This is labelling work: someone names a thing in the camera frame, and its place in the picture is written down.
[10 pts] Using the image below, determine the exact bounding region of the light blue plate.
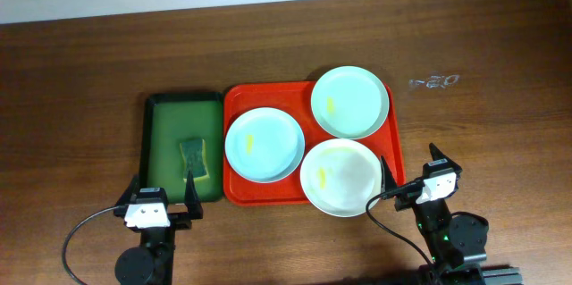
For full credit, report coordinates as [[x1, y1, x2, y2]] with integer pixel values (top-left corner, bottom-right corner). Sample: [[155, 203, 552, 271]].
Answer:
[[224, 107, 306, 183]]

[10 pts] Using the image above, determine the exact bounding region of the grey aluminium base rail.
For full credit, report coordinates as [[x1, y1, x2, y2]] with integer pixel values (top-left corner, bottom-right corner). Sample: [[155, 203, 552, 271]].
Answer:
[[419, 265, 525, 285]]

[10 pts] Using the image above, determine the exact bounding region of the red plastic tray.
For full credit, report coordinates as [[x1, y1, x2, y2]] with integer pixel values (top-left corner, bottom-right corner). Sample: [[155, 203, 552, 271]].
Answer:
[[223, 81, 406, 206]]

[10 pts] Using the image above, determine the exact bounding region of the dark green soapy tray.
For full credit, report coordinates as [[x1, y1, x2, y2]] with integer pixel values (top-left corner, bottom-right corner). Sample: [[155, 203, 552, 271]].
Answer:
[[139, 92, 223, 204]]

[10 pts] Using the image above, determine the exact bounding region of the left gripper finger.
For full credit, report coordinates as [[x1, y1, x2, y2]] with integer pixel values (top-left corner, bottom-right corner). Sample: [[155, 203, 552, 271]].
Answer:
[[184, 172, 204, 219], [116, 174, 139, 205]]

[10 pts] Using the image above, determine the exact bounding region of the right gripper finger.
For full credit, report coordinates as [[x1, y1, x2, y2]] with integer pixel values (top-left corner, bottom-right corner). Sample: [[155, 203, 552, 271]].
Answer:
[[429, 143, 460, 170], [380, 156, 397, 193]]

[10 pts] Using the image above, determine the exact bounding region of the mint green plate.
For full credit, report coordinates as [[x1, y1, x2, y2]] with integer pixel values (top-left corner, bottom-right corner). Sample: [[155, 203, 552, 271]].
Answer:
[[310, 66, 390, 139]]

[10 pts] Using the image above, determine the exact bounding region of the green yellow sponge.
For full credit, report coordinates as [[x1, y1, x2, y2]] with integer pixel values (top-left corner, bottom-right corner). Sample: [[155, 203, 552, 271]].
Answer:
[[180, 138, 210, 181]]

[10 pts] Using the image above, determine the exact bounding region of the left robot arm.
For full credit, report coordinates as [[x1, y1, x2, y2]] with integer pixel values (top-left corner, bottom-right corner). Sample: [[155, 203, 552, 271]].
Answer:
[[114, 172, 203, 285]]

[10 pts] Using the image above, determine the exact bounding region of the white plate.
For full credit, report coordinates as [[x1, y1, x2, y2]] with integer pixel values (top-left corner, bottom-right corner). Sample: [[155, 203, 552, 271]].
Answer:
[[299, 138, 383, 218]]

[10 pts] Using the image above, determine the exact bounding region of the left black cable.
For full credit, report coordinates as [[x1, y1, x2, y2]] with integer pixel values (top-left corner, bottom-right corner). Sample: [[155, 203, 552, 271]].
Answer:
[[61, 205, 118, 285]]

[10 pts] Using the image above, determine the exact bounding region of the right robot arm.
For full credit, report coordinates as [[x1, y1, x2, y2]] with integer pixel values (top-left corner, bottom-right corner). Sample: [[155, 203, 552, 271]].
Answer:
[[366, 143, 489, 284]]

